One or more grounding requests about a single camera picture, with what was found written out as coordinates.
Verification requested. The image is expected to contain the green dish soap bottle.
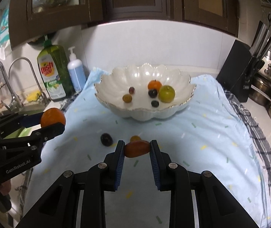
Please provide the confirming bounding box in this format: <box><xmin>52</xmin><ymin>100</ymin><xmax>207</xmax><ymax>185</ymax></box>
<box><xmin>37</xmin><ymin>36</ymin><xmax>75</xmax><ymax>101</ymax></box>

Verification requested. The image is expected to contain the dark red date fruit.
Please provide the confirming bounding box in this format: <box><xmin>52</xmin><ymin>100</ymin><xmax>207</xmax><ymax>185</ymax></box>
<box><xmin>130</xmin><ymin>135</ymin><xmax>142</xmax><ymax>142</ymax></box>

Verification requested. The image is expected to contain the reddish brown oval fruit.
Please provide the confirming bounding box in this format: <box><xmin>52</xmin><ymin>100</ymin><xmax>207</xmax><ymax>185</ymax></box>
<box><xmin>124</xmin><ymin>141</ymin><xmax>150</xmax><ymax>158</ymax></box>

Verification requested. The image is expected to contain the white blue pump bottle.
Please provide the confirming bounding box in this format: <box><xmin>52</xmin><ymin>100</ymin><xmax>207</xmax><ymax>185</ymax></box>
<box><xmin>67</xmin><ymin>46</ymin><xmax>86</xmax><ymax>93</ymax></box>

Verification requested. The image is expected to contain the black knife block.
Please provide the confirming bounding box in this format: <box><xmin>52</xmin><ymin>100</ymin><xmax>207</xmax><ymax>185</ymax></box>
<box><xmin>216</xmin><ymin>40</ymin><xmax>264</xmax><ymax>103</ymax></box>

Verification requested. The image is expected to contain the white scalloped bowl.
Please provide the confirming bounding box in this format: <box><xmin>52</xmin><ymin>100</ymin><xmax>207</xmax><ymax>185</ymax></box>
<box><xmin>94</xmin><ymin>63</ymin><xmax>196</xmax><ymax>121</ymax></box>

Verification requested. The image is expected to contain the small orange mandarin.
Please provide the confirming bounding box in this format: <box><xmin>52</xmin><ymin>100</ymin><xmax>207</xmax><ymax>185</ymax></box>
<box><xmin>147</xmin><ymin>80</ymin><xmax>162</xmax><ymax>91</ymax></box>

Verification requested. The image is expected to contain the brown small round fruit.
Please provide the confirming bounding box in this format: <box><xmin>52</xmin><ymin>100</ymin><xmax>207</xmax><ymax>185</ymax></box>
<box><xmin>128</xmin><ymin>87</ymin><xmax>135</xmax><ymax>94</ymax></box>

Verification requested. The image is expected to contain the steel pot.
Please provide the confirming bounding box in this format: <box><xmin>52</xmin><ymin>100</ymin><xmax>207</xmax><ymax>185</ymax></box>
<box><xmin>248</xmin><ymin>76</ymin><xmax>271</xmax><ymax>109</ymax></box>

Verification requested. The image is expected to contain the checkered kitchen towel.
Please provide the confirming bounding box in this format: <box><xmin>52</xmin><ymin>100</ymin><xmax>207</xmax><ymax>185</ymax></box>
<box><xmin>224</xmin><ymin>90</ymin><xmax>271</xmax><ymax>196</ymax></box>

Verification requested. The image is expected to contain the green apple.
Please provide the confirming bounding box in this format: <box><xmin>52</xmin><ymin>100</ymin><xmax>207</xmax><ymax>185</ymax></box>
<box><xmin>158</xmin><ymin>85</ymin><xmax>175</xmax><ymax>103</ymax></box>

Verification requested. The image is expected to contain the light blue cloth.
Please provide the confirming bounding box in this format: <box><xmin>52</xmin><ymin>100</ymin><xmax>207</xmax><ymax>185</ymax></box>
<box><xmin>24</xmin><ymin>67</ymin><xmax>271</xmax><ymax>228</ymax></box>

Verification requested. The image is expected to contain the large orange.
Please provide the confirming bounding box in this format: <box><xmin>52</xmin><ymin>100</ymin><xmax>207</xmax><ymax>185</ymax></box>
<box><xmin>40</xmin><ymin>108</ymin><xmax>66</xmax><ymax>128</ymax></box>

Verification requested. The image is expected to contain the yellow sponge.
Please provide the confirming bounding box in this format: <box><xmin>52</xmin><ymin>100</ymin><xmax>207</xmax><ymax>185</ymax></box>
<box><xmin>26</xmin><ymin>90</ymin><xmax>42</xmax><ymax>102</ymax></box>

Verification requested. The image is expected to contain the yellowish small round fruit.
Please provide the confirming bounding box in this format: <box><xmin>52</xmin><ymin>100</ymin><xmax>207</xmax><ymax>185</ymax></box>
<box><xmin>122</xmin><ymin>94</ymin><xmax>132</xmax><ymax>104</ymax></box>

